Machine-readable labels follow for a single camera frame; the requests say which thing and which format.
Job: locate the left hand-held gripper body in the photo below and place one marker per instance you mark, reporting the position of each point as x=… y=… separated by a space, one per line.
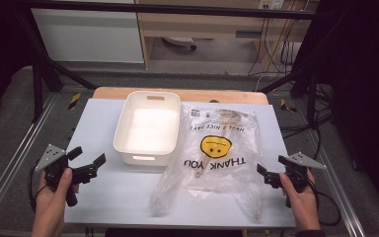
x=50 y=157

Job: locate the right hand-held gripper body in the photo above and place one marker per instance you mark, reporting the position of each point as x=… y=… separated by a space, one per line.
x=304 y=161

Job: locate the clear smiley plastic bag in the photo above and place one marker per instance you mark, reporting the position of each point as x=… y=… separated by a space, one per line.
x=225 y=179

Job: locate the white plastic bin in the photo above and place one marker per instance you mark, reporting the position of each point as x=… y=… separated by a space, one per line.
x=128 y=115

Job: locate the person's right hand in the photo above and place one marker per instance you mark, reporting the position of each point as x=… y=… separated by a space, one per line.
x=304 y=207

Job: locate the person's left hand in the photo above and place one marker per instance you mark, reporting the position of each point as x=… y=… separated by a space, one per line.
x=49 y=207

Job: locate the black metal stand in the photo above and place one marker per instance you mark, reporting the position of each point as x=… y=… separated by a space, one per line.
x=37 y=89
x=312 y=98

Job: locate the wooden table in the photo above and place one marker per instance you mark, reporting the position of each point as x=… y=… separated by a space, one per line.
x=112 y=93

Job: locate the white cabinet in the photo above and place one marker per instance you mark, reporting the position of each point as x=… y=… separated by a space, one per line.
x=85 y=36

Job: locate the grey device under desk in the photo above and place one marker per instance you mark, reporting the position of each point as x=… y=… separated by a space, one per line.
x=179 y=41

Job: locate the wooden desk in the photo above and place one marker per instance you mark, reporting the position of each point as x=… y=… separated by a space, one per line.
x=210 y=24

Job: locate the aluminium rail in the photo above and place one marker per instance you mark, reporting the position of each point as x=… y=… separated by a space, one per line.
x=16 y=154
x=339 y=191

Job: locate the white wall socket strip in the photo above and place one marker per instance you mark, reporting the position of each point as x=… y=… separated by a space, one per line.
x=271 y=4

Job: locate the black horizontal frame bar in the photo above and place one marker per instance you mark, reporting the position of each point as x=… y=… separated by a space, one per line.
x=177 y=9

